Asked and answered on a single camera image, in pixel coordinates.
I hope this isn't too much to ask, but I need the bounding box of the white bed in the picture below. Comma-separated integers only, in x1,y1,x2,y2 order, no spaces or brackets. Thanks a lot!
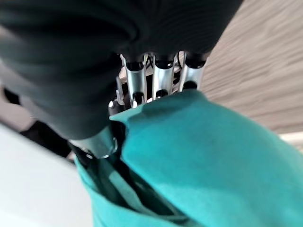
0,122,95,227

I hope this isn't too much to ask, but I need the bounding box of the teal cloth garment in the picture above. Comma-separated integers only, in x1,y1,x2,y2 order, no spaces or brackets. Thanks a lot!
73,88,303,227

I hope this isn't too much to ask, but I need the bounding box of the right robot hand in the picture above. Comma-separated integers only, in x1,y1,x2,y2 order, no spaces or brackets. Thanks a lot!
0,0,244,159

